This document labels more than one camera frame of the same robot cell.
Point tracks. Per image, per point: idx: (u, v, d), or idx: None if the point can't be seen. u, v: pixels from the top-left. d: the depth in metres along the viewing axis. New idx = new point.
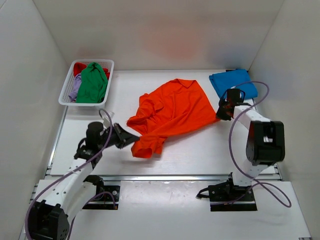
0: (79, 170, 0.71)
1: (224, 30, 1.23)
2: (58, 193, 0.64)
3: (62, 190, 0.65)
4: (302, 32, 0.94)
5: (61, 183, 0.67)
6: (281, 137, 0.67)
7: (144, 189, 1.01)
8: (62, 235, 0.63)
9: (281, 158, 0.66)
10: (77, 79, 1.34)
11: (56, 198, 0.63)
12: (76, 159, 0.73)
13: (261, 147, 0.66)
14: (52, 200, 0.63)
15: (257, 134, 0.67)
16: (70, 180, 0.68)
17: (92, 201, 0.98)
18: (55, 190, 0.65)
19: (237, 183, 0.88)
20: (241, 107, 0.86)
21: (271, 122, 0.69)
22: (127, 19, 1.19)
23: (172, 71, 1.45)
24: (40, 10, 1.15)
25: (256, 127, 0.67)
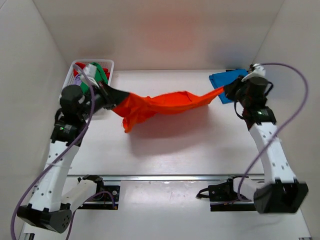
0: (61, 159, 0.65)
1: (224, 30, 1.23)
2: (43, 194, 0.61)
3: (47, 189, 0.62)
4: (302, 32, 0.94)
5: (44, 180, 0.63)
6: (299, 202, 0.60)
7: (144, 189, 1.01)
8: (66, 221, 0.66)
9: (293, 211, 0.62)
10: (77, 79, 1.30)
11: (43, 201, 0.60)
12: (54, 144, 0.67)
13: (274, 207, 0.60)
14: (37, 203, 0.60)
15: (275, 199, 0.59)
16: (52, 175, 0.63)
17: (92, 202, 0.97)
18: (39, 190, 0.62)
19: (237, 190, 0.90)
20: (262, 130, 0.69)
21: (295, 182, 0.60)
22: (127, 19, 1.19)
23: (172, 71, 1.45)
24: (40, 9, 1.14)
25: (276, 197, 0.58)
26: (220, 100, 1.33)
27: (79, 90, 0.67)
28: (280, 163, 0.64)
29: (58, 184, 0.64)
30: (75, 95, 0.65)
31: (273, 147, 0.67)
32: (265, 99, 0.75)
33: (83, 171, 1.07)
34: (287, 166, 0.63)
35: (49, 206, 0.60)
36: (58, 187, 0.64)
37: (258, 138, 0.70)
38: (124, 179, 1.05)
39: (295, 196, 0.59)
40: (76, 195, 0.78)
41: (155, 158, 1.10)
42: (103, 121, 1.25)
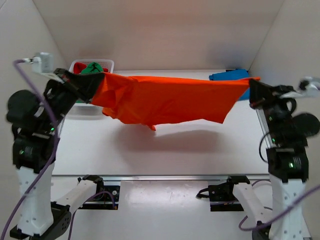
0: (34, 188, 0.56)
1: (225, 30, 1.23)
2: (27, 222, 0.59)
3: (31, 217, 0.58)
4: (303, 32, 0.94)
5: (24, 207, 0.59)
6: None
7: (144, 189, 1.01)
8: (65, 222, 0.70)
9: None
10: None
11: (30, 227, 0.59)
12: (20, 171, 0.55)
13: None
14: (26, 228, 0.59)
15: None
16: (30, 204, 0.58)
17: (92, 201, 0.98)
18: (23, 216, 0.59)
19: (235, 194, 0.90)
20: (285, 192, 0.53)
21: None
22: (127, 19, 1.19)
23: (171, 71, 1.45)
24: (40, 9, 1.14)
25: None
26: None
27: (31, 99, 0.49)
28: (293, 231, 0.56)
29: (40, 207, 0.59)
30: (26, 110, 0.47)
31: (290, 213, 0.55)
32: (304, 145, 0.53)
33: (83, 171, 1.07)
34: (299, 234, 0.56)
35: (39, 231, 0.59)
36: (42, 210, 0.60)
37: (276, 184, 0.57)
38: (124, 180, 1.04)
39: None
40: (77, 195, 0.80)
41: (155, 158, 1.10)
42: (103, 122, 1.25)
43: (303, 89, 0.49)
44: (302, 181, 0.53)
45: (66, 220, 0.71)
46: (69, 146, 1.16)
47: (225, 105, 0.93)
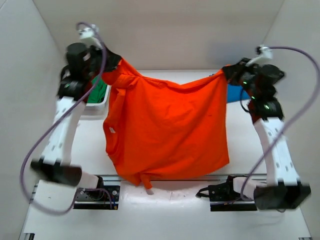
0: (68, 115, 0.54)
1: (225, 30, 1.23)
2: (54, 147, 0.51)
3: (58, 142, 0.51)
4: (303, 32, 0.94)
5: (54, 133, 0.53)
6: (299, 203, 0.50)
7: (144, 189, 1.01)
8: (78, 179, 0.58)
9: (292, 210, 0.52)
10: None
11: (54, 153, 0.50)
12: (60, 101, 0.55)
13: (273, 206, 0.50)
14: (50, 155, 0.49)
15: (272, 201, 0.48)
16: (63, 128, 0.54)
17: (93, 201, 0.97)
18: (48, 145, 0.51)
19: (237, 190, 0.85)
20: (269, 126, 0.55)
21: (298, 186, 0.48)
22: (127, 19, 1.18)
23: (172, 71, 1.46)
24: (40, 10, 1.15)
25: (278, 198, 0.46)
26: None
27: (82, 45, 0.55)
28: (284, 163, 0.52)
29: (67, 135, 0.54)
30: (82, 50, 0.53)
31: (279, 146, 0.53)
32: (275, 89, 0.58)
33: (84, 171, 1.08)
34: (291, 167, 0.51)
35: (60, 158, 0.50)
36: (67, 142, 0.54)
37: (261, 132, 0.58)
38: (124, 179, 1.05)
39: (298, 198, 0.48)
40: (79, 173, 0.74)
41: None
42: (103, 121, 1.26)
43: (260, 53, 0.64)
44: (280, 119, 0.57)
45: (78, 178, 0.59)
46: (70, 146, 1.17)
47: (216, 110, 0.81)
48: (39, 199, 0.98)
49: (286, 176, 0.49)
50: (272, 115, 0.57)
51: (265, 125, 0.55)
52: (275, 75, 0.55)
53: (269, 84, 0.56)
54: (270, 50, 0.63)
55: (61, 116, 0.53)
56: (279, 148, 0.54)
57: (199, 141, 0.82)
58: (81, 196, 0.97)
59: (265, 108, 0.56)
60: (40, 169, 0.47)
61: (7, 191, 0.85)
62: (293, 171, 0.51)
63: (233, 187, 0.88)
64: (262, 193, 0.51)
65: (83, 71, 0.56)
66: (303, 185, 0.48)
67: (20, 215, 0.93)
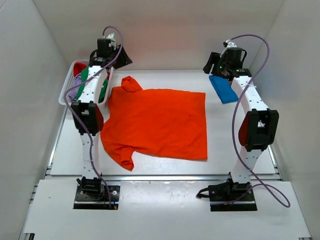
0: (98, 75, 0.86)
1: (225, 30, 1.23)
2: (89, 94, 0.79)
3: (91, 91, 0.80)
4: (303, 32, 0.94)
5: (87, 86, 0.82)
6: (274, 128, 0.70)
7: (144, 189, 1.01)
8: None
9: (271, 141, 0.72)
10: (77, 79, 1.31)
11: (89, 96, 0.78)
12: (92, 67, 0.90)
13: (253, 135, 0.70)
14: (85, 98, 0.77)
15: (251, 126, 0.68)
16: (94, 82, 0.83)
17: (92, 201, 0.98)
18: (85, 92, 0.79)
19: (236, 180, 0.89)
20: (240, 81, 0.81)
21: (267, 110, 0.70)
22: (127, 19, 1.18)
23: (172, 71, 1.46)
24: (40, 10, 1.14)
25: (253, 120, 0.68)
26: (220, 100, 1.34)
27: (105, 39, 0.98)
28: (255, 99, 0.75)
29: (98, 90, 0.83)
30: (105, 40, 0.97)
31: (249, 89, 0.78)
32: (241, 63, 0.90)
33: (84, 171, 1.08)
34: (261, 101, 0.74)
35: (93, 100, 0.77)
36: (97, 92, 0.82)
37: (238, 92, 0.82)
38: (123, 180, 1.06)
39: (270, 122, 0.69)
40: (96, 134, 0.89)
41: (155, 158, 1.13)
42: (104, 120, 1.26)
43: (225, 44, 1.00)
44: (248, 76, 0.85)
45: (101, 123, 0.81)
46: (70, 146, 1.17)
47: (196, 116, 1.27)
48: (39, 199, 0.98)
49: (257, 106, 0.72)
50: (242, 73, 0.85)
51: (238, 81, 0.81)
52: (236, 50, 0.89)
53: (236, 56, 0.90)
54: (232, 42, 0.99)
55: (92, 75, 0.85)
56: (249, 91, 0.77)
57: (180, 131, 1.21)
58: (81, 196, 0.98)
59: (236, 71, 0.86)
60: (80, 106, 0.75)
61: (7, 191, 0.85)
62: (262, 102, 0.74)
63: (232, 180, 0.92)
64: (244, 129, 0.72)
65: (107, 52, 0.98)
66: (270, 109, 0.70)
67: (20, 216, 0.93)
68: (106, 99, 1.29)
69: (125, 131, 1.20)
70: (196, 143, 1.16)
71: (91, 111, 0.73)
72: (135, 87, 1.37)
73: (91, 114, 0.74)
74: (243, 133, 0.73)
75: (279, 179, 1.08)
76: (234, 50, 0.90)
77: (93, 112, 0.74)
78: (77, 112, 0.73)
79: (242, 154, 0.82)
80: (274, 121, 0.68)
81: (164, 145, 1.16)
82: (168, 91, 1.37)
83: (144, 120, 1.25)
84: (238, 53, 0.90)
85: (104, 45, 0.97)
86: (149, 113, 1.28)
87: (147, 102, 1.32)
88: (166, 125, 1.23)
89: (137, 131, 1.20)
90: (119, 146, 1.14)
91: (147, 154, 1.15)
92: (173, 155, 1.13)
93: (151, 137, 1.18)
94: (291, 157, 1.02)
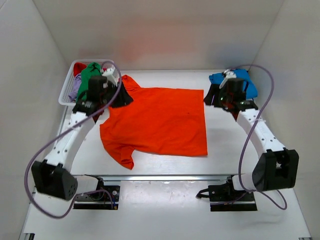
0: (79, 126, 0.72)
1: (225, 30, 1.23)
2: (59, 152, 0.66)
3: (63, 148, 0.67)
4: (302, 33, 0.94)
5: (62, 140, 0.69)
6: (293, 171, 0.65)
7: (144, 189, 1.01)
8: (72, 189, 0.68)
9: (291, 186, 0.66)
10: (77, 79, 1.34)
11: (57, 157, 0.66)
12: (75, 114, 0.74)
13: (271, 181, 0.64)
14: (53, 158, 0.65)
15: (268, 171, 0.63)
16: (71, 136, 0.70)
17: (92, 201, 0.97)
18: (55, 149, 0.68)
19: (237, 188, 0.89)
20: (248, 115, 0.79)
21: (284, 150, 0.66)
22: (127, 20, 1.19)
23: (172, 71, 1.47)
24: (40, 10, 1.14)
25: (269, 164, 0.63)
26: None
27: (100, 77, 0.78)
28: (268, 137, 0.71)
29: (73, 147, 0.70)
30: (99, 80, 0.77)
31: (260, 125, 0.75)
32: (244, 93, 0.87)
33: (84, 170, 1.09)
34: (275, 139, 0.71)
35: (62, 161, 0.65)
36: (70, 153, 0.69)
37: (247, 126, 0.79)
38: (124, 179, 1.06)
39: (289, 166, 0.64)
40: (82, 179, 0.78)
41: (156, 158, 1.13)
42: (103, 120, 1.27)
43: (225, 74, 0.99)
44: (255, 108, 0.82)
45: (71, 188, 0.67)
46: None
47: (194, 112, 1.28)
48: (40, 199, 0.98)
49: (273, 146, 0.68)
50: (248, 106, 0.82)
51: (245, 116, 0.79)
52: (237, 82, 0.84)
53: (238, 87, 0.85)
54: (231, 72, 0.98)
55: (72, 125, 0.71)
56: (259, 128, 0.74)
57: (180, 129, 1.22)
58: (81, 196, 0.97)
59: (241, 104, 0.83)
60: (44, 167, 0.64)
61: (7, 191, 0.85)
62: (276, 141, 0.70)
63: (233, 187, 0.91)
64: (259, 173, 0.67)
65: (100, 94, 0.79)
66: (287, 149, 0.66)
67: (20, 215, 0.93)
68: None
69: (124, 130, 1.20)
70: (196, 139, 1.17)
71: (56, 179, 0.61)
72: (133, 85, 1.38)
73: (56, 181, 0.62)
74: (259, 178, 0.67)
75: None
76: (236, 83, 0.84)
77: (58, 180, 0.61)
78: (40, 175, 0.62)
79: (248, 182, 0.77)
80: (293, 164, 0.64)
81: (164, 143, 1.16)
82: (166, 89, 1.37)
83: (144, 119, 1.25)
84: (240, 84, 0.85)
85: (97, 87, 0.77)
86: (148, 112, 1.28)
87: (145, 101, 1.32)
88: (165, 124, 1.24)
89: (136, 130, 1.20)
90: (119, 145, 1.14)
91: (147, 152, 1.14)
92: (174, 151, 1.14)
93: (151, 135, 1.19)
94: None
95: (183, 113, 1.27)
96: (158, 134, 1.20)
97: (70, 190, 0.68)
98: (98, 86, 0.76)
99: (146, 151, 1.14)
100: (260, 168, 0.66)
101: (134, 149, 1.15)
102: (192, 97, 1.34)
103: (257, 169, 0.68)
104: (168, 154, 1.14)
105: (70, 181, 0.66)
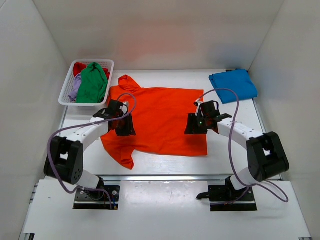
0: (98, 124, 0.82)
1: (225, 30, 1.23)
2: (79, 135, 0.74)
3: (83, 133, 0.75)
4: (303, 32, 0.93)
5: (82, 129, 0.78)
6: (281, 150, 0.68)
7: (144, 189, 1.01)
8: (76, 174, 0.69)
9: (286, 167, 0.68)
10: (77, 79, 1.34)
11: (77, 137, 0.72)
12: (94, 118, 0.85)
13: (266, 166, 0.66)
14: (73, 137, 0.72)
15: (259, 154, 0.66)
16: (90, 128, 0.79)
17: (92, 201, 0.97)
18: (75, 133, 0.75)
19: (238, 188, 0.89)
20: (225, 123, 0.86)
21: (265, 135, 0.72)
22: (126, 19, 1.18)
23: (172, 71, 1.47)
24: (40, 10, 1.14)
25: (257, 147, 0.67)
26: (220, 100, 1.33)
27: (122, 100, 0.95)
28: (247, 130, 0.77)
29: (89, 136, 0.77)
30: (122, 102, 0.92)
31: (237, 125, 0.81)
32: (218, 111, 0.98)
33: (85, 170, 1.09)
34: (253, 130, 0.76)
35: (81, 140, 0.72)
36: (86, 140, 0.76)
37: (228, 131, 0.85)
38: (124, 179, 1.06)
39: (275, 146, 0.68)
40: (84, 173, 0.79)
41: (155, 158, 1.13)
42: None
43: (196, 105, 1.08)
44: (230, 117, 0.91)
45: (77, 171, 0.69)
46: None
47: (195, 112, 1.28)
48: (40, 199, 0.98)
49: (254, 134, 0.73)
50: (223, 117, 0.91)
51: (223, 123, 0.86)
52: (207, 103, 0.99)
53: (210, 107, 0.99)
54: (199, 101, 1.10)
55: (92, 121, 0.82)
56: (238, 127, 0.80)
57: (180, 130, 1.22)
58: (81, 196, 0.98)
59: (216, 117, 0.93)
60: (62, 143, 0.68)
61: (7, 191, 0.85)
62: (255, 130, 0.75)
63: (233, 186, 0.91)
64: (253, 163, 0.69)
65: (117, 113, 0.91)
66: (268, 133, 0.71)
67: (20, 215, 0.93)
68: (106, 100, 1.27)
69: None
70: (196, 140, 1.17)
71: (72, 153, 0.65)
72: (132, 85, 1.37)
73: (70, 156, 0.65)
74: (256, 169, 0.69)
75: (279, 179, 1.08)
76: (206, 104, 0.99)
77: (73, 154, 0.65)
78: (56, 150, 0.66)
79: (248, 179, 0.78)
80: (277, 143, 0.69)
81: (164, 143, 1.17)
82: (165, 90, 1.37)
83: (144, 119, 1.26)
84: (211, 104, 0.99)
85: (114, 106, 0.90)
86: (148, 113, 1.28)
87: (145, 101, 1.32)
88: (165, 124, 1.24)
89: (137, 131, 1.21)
90: (119, 145, 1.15)
91: (147, 152, 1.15)
92: (174, 151, 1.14)
93: (151, 136, 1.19)
94: (291, 158, 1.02)
95: (183, 113, 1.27)
96: (158, 134, 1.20)
97: (75, 177, 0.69)
98: (115, 106, 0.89)
99: (146, 151, 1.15)
100: (252, 158, 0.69)
101: (134, 149, 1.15)
102: (191, 97, 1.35)
103: (250, 160, 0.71)
104: (167, 154, 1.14)
105: (79, 165, 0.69)
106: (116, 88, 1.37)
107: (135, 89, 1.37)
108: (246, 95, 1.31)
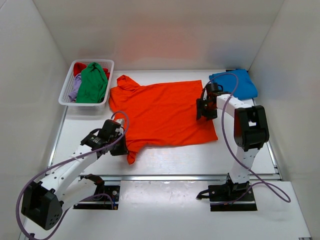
0: (82, 157, 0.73)
1: (225, 30, 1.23)
2: (55, 178, 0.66)
3: (60, 175, 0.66)
4: (303, 32, 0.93)
5: (62, 167, 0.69)
6: (264, 122, 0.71)
7: (144, 189, 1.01)
8: (54, 219, 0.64)
9: (266, 138, 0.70)
10: (77, 79, 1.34)
11: (53, 182, 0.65)
12: (82, 146, 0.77)
13: (248, 133, 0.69)
14: (48, 183, 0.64)
15: (242, 121, 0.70)
16: (71, 165, 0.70)
17: (92, 201, 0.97)
18: (53, 174, 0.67)
19: (235, 181, 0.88)
20: (223, 97, 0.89)
21: (253, 107, 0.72)
22: (126, 20, 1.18)
23: (172, 71, 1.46)
24: (40, 9, 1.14)
25: (242, 115, 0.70)
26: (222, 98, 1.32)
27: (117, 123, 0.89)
28: (239, 103, 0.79)
29: (70, 177, 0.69)
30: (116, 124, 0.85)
31: (233, 99, 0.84)
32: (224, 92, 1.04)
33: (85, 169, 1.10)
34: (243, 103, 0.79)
35: (55, 188, 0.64)
36: (65, 184, 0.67)
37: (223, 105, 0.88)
38: (124, 179, 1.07)
39: (260, 117, 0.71)
40: (73, 193, 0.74)
41: (155, 158, 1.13)
42: (103, 121, 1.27)
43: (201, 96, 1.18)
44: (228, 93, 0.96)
45: (55, 217, 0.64)
46: (71, 145, 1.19)
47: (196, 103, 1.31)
48: None
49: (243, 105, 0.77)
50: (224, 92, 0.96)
51: (220, 98, 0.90)
52: (213, 84, 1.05)
53: (215, 87, 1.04)
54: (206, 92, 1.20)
55: (75, 156, 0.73)
56: (233, 100, 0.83)
57: (187, 121, 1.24)
58: None
59: (218, 93, 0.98)
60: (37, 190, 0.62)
61: (7, 192, 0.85)
62: (246, 103, 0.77)
63: (232, 181, 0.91)
64: (238, 131, 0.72)
65: (110, 135, 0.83)
66: (256, 106, 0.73)
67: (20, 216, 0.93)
68: (106, 99, 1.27)
69: (132, 131, 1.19)
70: (202, 127, 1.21)
71: (43, 203, 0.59)
72: (132, 84, 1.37)
73: (42, 205, 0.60)
74: (239, 135, 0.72)
75: (279, 179, 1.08)
76: (211, 84, 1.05)
77: (45, 204, 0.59)
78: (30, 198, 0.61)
79: (240, 155, 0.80)
80: (261, 115, 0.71)
81: (176, 135, 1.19)
82: (165, 85, 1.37)
83: (148, 117, 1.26)
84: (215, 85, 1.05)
85: (109, 128, 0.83)
86: (153, 109, 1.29)
87: (148, 99, 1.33)
88: (171, 118, 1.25)
89: (144, 128, 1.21)
90: (129, 142, 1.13)
91: (161, 146, 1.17)
92: (185, 143, 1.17)
93: (159, 129, 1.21)
94: (291, 157, 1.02)
95: (185, 107, 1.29)
96: (169, 128, 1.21)
97: (53, 221, 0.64)
98: (110, 127, 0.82)
99: (160, 145, 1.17)
100: (237, 126, 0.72)
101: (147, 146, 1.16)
102: (190, 90, 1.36)
103: (235, 129, 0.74)
104: (177, 147, 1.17)
105: (57, 210, 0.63)
106: (116, 89, 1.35)
107: (135, 85, 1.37)
108: (246, 95, 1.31)
